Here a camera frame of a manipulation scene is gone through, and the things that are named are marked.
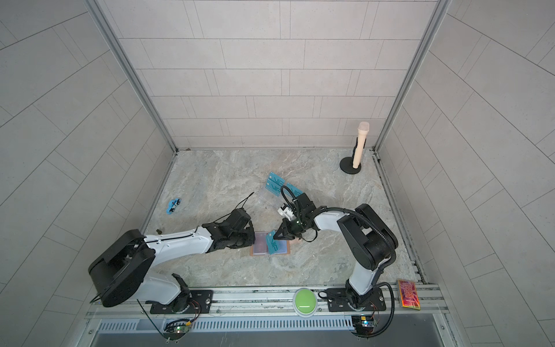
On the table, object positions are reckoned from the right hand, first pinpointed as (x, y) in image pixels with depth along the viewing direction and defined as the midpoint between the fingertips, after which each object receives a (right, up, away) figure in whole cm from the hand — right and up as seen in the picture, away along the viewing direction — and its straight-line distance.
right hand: (275, 239), depth 83 cm
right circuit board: (+29, -22, -15) cm, 40 cm away
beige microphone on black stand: (+35, +28, +17) cm, 48 cm away
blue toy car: (-45, +11, +9) cm, 47 cm away
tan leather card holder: (-6, -3, 0) cm, 7 cm away
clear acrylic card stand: (-1, +21, +11) cm, 23 cm away
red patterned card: (+45, -15, -12) cm, 49 cm away
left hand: (-5, -1, +3) cm, 6 cm away
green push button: (+11, -16, -13) cm, 23 cm away
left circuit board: (-30, -22, -17) cm, 41 cm away
